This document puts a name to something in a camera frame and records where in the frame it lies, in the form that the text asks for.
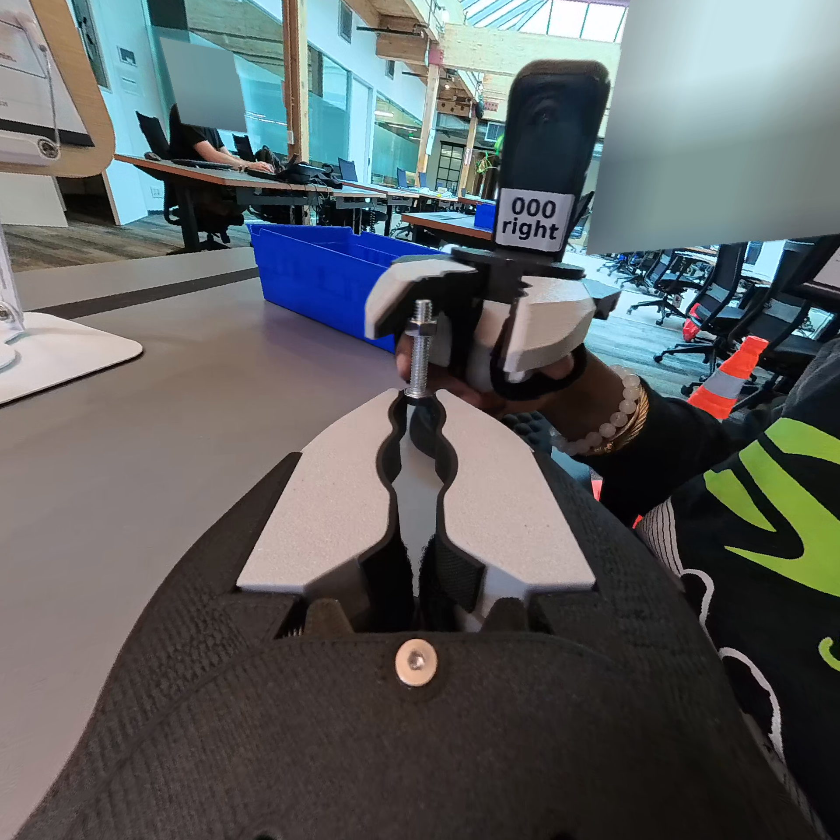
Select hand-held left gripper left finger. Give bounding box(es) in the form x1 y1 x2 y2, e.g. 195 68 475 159
237 389 403 620

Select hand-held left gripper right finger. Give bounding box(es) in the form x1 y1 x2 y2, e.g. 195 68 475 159
428 390 599 620

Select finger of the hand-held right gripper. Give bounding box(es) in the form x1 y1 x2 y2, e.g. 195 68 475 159
364 256 476 368
499 279 601 375

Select long thin silver bolt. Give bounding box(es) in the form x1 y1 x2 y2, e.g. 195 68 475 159
402 322 439 403

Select large blue plastic bin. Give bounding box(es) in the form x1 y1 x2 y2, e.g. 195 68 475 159
248 221 443 350

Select person's right hand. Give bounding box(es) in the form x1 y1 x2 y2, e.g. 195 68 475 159
394 348 620 443

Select black mesh cushion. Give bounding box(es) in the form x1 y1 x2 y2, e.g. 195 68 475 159
504 410 568 455

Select wooden office desk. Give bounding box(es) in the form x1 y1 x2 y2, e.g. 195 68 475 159
115 154 424 253
399 210 502 248

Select black office chair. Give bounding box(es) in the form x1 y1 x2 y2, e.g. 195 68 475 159
654 237 840 384
630 242 752 329

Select orange traffic cone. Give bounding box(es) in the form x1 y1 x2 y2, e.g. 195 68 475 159
688 335 770 420

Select person's black printed shirt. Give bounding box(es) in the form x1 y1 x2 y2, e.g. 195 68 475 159
630 339 840 840

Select sign on white stand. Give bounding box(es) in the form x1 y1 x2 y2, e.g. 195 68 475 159
0 0 144 406

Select beaded bracelets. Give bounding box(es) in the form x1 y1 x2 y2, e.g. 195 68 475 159
557 369 652 459

